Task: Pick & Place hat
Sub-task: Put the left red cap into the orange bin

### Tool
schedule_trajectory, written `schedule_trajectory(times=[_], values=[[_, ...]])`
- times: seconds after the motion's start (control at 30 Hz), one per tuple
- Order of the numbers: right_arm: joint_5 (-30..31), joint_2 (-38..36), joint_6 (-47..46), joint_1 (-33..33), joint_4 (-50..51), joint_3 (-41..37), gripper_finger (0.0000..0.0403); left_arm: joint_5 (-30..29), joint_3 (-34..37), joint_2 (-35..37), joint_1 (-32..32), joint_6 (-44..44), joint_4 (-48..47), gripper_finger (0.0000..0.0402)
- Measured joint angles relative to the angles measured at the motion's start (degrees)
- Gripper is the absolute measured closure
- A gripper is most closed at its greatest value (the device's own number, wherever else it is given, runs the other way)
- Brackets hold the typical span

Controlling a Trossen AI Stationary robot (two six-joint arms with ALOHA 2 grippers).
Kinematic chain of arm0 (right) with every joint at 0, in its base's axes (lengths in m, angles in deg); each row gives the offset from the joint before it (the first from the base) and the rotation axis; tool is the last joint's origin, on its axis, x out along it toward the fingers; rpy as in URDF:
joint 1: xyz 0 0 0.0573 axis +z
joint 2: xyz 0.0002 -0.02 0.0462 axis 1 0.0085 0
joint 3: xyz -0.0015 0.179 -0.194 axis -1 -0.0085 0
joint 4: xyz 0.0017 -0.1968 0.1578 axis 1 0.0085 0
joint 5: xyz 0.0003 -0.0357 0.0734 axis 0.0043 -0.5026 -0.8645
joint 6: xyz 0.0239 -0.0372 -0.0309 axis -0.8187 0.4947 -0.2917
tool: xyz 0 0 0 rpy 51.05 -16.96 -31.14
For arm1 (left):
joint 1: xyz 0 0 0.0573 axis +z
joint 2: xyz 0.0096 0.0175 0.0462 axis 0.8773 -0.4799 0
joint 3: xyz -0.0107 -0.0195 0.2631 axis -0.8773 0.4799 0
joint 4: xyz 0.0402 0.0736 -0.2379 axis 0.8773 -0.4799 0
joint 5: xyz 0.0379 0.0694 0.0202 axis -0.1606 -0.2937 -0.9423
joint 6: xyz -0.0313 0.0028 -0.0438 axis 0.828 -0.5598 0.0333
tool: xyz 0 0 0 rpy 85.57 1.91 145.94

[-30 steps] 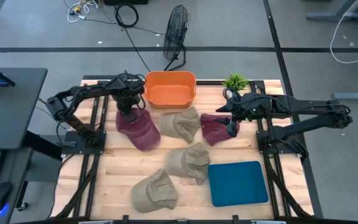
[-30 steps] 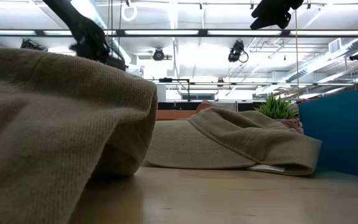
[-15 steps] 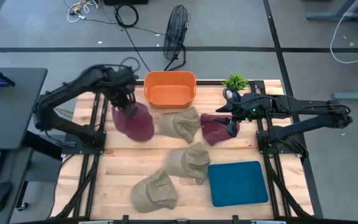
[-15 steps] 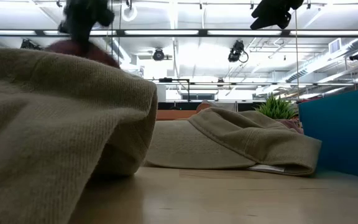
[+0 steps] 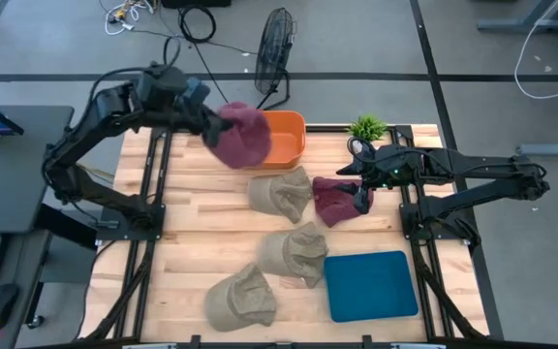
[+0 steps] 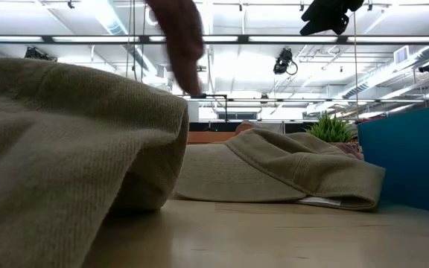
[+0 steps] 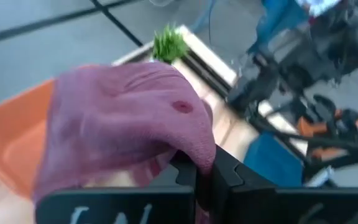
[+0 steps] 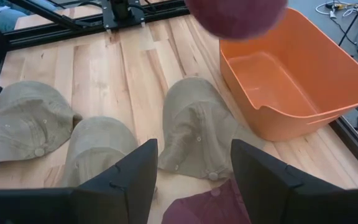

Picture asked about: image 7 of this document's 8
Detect blue cable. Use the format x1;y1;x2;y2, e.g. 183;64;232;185
193;0;217;44

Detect blue tray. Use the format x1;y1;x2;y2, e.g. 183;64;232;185
243;130;305;188

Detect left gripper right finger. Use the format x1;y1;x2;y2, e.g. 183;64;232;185
211;144;358;224

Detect black aluminium table frame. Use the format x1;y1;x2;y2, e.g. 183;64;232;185
181;49;358;187

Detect orange plastic bin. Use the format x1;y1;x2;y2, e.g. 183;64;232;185
0;63;58;200

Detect orange black tools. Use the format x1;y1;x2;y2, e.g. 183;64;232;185
295;95;358;160

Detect purple knit hat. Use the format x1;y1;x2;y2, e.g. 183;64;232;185
32;60;217;224

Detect small green potted plant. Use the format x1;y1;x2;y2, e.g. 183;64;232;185
150;24;190;65

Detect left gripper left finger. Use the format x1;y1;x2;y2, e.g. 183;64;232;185
35;151;198;224

